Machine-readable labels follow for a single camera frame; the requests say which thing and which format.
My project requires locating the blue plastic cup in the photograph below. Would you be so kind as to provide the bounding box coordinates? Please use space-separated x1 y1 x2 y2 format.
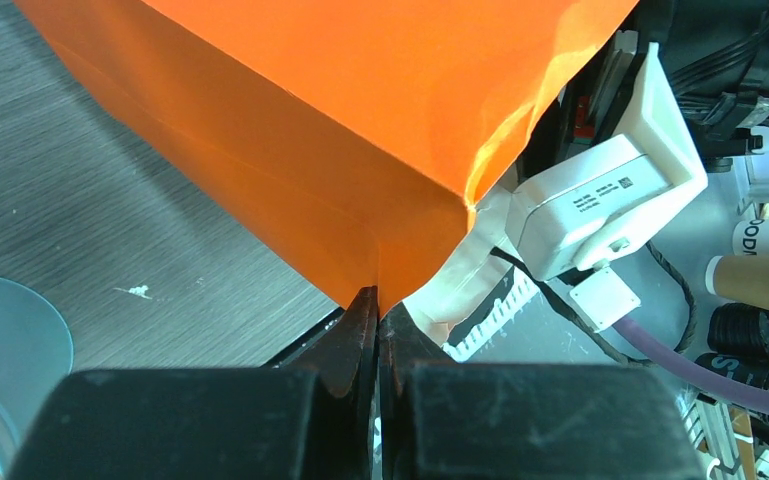
0 277 74 474

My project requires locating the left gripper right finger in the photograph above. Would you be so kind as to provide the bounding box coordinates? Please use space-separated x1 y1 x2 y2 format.
378 306 705 479

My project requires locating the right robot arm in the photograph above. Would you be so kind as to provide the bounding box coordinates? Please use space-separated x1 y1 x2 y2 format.
515 1 769 180

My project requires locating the orange paper bag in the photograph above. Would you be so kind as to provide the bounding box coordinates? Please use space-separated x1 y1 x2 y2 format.
18 1 633 311

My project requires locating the brown paper cup outside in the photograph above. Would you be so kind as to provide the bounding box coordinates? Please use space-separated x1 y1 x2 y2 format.
705 255 769 310

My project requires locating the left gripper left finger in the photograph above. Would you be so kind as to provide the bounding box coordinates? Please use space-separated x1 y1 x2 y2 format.
8 287 379 479

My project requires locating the black corrugated hose outside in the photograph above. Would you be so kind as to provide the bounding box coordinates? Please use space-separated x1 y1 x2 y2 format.
695 303 769 439

